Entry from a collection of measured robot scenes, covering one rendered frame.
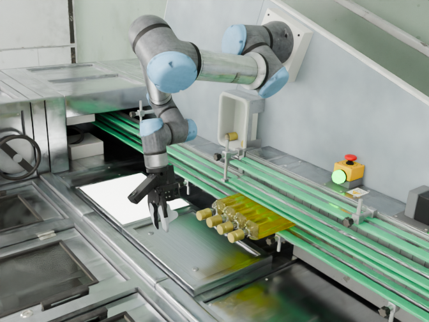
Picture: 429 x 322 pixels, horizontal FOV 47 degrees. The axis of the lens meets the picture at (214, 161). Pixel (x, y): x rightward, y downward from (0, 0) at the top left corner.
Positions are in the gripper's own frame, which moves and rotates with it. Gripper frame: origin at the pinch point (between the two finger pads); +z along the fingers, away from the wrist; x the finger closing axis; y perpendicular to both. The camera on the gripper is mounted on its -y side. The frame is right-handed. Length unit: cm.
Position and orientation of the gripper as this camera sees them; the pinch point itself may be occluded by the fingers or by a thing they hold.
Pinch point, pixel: (159, 227)
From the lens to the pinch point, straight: 164.3
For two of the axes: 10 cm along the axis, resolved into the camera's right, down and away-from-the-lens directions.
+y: 7.9, -1.9, 5.8
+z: 1.2, 9.8, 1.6
